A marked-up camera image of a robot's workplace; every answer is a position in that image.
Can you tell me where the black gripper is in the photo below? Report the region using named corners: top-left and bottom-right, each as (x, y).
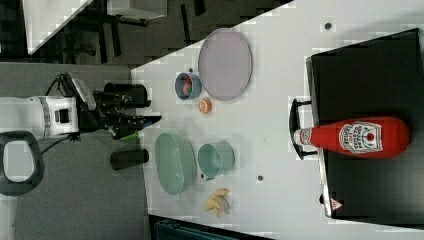
top-left (76, 91), bottom-right (162, 139)

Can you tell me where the red plush ketchup bottle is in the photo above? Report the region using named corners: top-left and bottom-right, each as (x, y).
top-left (292, 117), bottom-right (410, 159)

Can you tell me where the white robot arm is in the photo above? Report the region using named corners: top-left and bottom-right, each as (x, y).
top-left (1, 91), bottom-right (162, 140)

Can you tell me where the black toaster oven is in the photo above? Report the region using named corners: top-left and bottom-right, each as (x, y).
top-left (306, 28), bottom-right (424, 229)

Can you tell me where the red strawberry toy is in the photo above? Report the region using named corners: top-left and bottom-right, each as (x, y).
top-left (182, 76), bottom-right (192, 96)

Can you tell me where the small blue bowl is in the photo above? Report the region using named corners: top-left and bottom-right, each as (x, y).
top-left (175, 73), bottom-right (202, 100)

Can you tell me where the green perforated oval basket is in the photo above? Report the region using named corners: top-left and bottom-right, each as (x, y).
top-left (154, 133), bottom-right (197, 196)

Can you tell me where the orange slice toy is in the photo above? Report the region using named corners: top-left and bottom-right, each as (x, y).
top-left (198, 98), bottom-right (212, 114)

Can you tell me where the teal green cup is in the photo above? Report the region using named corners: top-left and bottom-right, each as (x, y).
top-left (198, 141), bottom-right (235, 181)

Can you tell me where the large lilac plate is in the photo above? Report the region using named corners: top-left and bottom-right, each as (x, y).
top-left (198, 28), bottom-right (253, 101)

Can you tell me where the yellow banana peel toy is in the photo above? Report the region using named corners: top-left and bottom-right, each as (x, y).
top-left (204, 188), bottom-right (229, 217)

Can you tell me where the black cylinder post upper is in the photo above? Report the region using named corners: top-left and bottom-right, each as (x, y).
top-left (104, 83), bottom-right (149, 100)

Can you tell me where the black cylinder post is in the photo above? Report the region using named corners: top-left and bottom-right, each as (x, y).
top-left (110, 149), bottom-right (149, 171)
top-left (104, 83), bottom-right (149, 100)

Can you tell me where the black cylinder post lower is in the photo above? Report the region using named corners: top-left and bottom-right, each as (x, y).
top-left (110, 149), bottom-right (149, 171)

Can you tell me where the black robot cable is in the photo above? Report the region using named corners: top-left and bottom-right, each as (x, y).
top-left (40, 73), bottom-right (81, 155)

